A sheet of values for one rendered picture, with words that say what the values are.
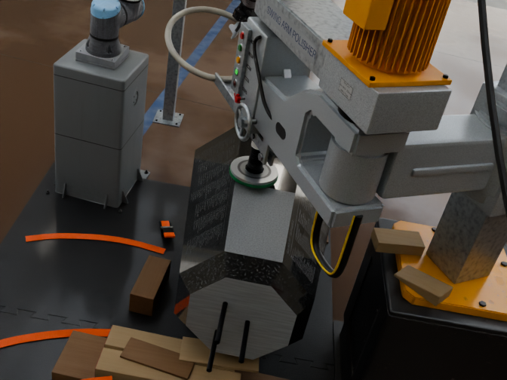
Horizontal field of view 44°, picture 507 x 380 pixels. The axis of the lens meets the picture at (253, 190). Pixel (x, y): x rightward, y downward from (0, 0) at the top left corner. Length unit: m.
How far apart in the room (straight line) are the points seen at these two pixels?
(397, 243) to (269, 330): 0.63
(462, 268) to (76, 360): 1.64
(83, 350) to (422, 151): 1.69
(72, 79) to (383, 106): 2.12
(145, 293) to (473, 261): 1.53
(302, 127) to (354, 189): 0.30
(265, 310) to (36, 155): 2.30
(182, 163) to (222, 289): 2.00
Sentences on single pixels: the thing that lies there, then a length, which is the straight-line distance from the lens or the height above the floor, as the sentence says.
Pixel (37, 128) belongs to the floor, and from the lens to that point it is 4.61.
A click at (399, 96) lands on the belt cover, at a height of 1.67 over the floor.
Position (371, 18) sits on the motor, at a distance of 1.71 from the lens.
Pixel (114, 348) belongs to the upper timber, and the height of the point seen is 0.21.
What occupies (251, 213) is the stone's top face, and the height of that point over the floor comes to 0.80.
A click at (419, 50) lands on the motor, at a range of 1.82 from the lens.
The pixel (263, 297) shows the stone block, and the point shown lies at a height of 0.69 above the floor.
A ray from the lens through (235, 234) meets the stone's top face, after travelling 2.50.
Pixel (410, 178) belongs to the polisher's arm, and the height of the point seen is 1.32.
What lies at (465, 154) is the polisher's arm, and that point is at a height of 1.40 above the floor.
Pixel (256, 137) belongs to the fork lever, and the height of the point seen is 1.08.
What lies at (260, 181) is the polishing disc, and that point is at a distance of 2.72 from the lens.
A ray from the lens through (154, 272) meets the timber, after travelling 3.26.
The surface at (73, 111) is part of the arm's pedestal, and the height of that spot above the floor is 0.59.
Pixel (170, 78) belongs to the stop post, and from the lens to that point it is 4.62.
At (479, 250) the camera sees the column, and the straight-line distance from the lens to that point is 2.58.
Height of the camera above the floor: 2.37
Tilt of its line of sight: 35 degrees down
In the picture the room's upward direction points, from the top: 11 degrees clockwise
